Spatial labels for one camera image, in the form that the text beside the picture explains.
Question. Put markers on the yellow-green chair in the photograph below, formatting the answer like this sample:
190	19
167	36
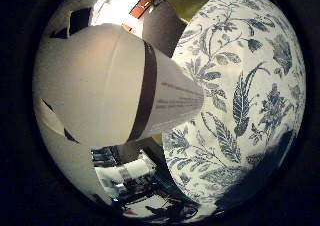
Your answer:
186	1

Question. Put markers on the orange red box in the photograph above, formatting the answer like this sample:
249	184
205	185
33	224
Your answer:
143	4

